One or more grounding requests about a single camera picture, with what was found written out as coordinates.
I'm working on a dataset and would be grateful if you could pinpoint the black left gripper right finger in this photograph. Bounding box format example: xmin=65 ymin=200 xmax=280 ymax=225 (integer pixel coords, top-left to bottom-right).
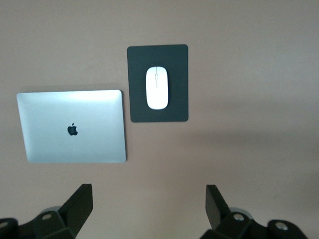
xmin=201 ymin=184 xmax=307 ymax=239

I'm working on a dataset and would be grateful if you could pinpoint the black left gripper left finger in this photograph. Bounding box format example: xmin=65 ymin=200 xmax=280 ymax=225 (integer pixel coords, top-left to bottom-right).
xmin=0 ymin=183 xmax=94 ymax=239

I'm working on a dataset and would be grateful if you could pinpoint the white computer mouse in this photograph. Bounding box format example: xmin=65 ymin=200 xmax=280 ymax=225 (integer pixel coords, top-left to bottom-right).
xmin=145 ymin=65 xmax=170 ymax=111

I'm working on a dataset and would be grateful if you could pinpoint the black mouse pad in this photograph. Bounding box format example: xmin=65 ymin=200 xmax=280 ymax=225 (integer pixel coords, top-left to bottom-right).
xmin=126 ymin=44 xmax=189 ymax=123

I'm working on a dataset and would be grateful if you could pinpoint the brown table cover mat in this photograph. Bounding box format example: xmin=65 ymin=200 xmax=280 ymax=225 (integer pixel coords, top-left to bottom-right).
xmin=0 ymin=0 xmax=319 ymax=239

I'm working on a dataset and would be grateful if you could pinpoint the silver laptop with apple logo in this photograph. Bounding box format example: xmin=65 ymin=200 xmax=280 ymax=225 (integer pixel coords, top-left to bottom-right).
xmin=16 ymin=89 xmax=128 ymax=164

